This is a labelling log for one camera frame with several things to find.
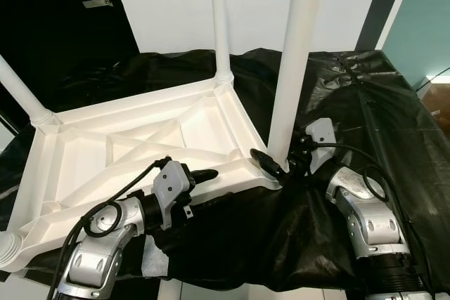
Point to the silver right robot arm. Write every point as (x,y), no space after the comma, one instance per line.
(369,216)

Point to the black door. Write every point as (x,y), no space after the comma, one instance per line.
(56,19)

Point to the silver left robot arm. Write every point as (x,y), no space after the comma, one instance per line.
(105,244)

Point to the black plastic table cover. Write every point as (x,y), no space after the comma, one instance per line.
(394,103)

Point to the black frame post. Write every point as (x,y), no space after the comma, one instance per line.
(383,5)

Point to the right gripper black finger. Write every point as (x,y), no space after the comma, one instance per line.
(267,163)

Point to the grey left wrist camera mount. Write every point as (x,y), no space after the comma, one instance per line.
(172,187)

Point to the brown wooden cabinet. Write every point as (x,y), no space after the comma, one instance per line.
(439,93)

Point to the green glass panel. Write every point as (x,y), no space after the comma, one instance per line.
(422,26)

